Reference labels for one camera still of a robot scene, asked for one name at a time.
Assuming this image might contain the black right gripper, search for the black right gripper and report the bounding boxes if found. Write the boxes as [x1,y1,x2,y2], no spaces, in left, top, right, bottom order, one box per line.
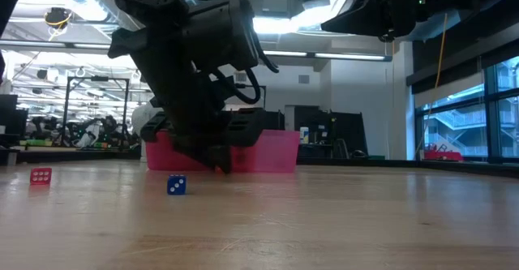
[321,0,431,42]

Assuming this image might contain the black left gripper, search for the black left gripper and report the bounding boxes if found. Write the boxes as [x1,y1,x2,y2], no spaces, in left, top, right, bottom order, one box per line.
[108,22,267,174]

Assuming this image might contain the small blue die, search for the small blue die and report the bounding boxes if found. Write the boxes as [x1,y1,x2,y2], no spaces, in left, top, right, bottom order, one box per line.
[166,174,187,196]

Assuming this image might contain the translucent pink plastic bin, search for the translucent pink plastic bin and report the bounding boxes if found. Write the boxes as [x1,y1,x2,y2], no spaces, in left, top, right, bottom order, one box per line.
[144,130,302,174]

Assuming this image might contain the small red die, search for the small red die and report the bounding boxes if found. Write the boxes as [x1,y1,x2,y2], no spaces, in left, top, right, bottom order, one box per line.
[29,167,53,186]

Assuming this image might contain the long linear ceiling light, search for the long linear ceiling light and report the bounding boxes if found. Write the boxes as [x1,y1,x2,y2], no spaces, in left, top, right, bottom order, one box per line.
[0,38,393,62]

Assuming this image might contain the white cylindrical projector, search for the white cylindrical projector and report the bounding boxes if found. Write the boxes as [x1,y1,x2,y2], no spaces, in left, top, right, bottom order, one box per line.
[130,101,164,133]

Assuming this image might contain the background robot arms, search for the background robot arms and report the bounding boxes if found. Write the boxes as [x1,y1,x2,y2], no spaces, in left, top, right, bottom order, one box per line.
[26,114,141,149]

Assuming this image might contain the red object by window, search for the red object by window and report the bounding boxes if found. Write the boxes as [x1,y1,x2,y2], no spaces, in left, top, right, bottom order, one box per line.
[423,142,464,162]

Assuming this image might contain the black monitor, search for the black monitor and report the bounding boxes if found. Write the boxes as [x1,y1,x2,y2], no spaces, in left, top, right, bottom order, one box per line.
[0,94,28,148]

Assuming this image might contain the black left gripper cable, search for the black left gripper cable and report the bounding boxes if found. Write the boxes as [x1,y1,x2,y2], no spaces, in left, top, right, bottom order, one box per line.
[164,0,281,105]

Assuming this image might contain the black gantry frame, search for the black gantry frame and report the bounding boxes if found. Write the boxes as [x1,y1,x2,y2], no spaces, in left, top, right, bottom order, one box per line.
[242,84,268,109]
[62,75,131,149]

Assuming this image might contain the yellow hanging cable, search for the yellow hanging cable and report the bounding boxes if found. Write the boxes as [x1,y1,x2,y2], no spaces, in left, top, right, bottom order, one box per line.
[434,13,448,89]

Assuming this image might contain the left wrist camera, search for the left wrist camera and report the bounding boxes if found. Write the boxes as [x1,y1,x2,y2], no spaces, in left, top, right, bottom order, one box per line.
[182,0,260,73]

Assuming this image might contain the dark-framed window wall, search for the dark-framed window wall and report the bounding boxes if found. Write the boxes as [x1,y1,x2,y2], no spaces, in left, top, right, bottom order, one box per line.
[413,57,519,164]

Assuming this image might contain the large silver spiral duct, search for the large silver spiral duct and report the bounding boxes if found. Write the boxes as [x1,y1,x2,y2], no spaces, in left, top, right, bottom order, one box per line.
[34,0,118,34]

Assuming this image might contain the hanging cable reel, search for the hanging cable reel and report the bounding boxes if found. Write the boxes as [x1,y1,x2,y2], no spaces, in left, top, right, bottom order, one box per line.
[43,6,74,31]

